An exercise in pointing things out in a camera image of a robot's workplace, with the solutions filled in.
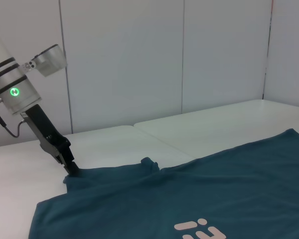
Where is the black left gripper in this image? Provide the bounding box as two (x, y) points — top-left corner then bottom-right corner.
(20, 104), (80, 175)

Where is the left arm plug with cable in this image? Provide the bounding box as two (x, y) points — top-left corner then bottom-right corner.
(0, 98), (28, 138)

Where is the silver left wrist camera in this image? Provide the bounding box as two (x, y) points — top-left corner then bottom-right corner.
(20, 44), (68, 77)

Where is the teal t-shirt with FREE print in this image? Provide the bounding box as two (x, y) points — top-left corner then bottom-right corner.
(27, 128), (299, 239)

